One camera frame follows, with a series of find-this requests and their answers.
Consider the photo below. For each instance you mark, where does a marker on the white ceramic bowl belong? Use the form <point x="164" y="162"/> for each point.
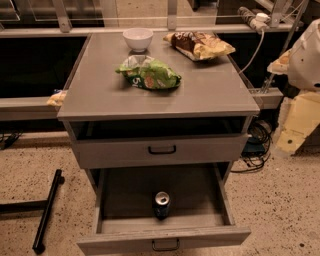
<point x="138" y="39"/>

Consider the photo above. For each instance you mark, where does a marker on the grey drawer cabinet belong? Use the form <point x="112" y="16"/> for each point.
<point x="100" y="104"/>

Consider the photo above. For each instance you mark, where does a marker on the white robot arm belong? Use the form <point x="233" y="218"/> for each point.
<point x="301" y="63"/>

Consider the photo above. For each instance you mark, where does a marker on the black metal floor stand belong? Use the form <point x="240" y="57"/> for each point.
<point x="45" y="206"/>

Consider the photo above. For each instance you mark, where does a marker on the green chip bag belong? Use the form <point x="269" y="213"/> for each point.
<point x="148" y="73"/>

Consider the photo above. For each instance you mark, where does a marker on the grey top drawer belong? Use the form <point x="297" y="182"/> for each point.
<point x="101" y="153"/>

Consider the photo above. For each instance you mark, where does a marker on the white power strip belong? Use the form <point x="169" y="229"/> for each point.
<point x="258" y="22"/>

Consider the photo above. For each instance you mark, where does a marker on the open middle drawer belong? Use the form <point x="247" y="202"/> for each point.
<point x="124" y="219"/>

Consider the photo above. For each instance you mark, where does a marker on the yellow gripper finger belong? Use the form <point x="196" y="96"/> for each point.
<point x="280" y="65"/>

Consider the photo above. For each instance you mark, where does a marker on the blue pepsi can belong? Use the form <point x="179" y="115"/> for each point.
<point x="161" y="205"/>

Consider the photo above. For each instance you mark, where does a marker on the yellow snack bag on rail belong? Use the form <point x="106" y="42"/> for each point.
<point x="57" y="98"/>

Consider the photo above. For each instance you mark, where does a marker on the brown yellow chip bag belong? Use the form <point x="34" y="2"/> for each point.
<point x="199" y="46"/>

